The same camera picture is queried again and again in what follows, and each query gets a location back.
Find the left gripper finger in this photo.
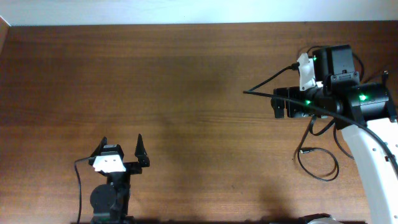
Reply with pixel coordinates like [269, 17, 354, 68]
[90, 136, 108, 157]
[134, 134, 150, 167]

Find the black USB cable thin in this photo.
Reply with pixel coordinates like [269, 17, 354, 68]
[292, 44, 397, 96]

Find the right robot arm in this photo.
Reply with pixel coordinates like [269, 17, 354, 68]
[271, 45, 397, 223]

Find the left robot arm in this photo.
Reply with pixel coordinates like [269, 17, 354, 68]
[88, 134, 150, 224]

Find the black USB cable thick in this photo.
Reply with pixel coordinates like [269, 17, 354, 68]
[294, 116, 354, 182]

